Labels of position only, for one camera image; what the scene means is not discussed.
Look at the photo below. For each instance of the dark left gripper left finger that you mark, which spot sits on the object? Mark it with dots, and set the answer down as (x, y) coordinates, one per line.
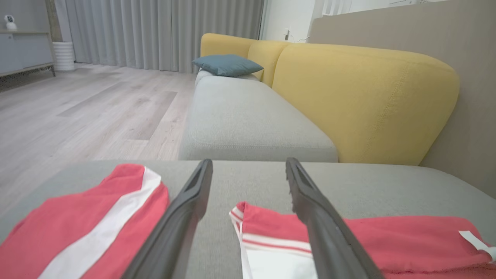
(174, 232)

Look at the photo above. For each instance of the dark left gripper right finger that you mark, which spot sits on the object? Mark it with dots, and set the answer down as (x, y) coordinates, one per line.
(329, 236)

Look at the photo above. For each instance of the red basketball jersey white sleeves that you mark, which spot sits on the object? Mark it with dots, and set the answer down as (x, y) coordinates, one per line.
(407, 244)

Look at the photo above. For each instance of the red shorts white stripe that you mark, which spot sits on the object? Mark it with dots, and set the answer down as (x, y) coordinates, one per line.
(69, 228)

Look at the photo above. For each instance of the grey sofa seat cushion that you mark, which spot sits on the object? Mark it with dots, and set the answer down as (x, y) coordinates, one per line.
(248, 120)

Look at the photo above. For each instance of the large yellow sofa backrest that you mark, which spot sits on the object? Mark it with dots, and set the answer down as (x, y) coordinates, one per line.
(364, 104)

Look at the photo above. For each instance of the blue throw pillow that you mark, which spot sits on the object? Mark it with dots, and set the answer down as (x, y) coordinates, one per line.
(228, 65)

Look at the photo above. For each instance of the medium yellow sofa backrest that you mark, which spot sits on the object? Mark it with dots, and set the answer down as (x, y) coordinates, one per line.
(267, 62)

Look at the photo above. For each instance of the small yellow sofa backrest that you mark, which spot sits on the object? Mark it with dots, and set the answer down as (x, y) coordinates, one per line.
(224, 44)

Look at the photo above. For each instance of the grey pleated curtain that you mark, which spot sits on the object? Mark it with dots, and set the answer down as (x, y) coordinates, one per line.
(162, 35)

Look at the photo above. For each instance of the white ribbed cylinder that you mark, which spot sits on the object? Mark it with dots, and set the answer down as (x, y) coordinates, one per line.
(64, 56)

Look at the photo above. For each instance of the low white media cabinet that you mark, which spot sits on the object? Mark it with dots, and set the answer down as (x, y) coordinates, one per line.
(23, 52)

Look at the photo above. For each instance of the white security camera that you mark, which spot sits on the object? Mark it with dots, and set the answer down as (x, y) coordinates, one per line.
(10, 23)

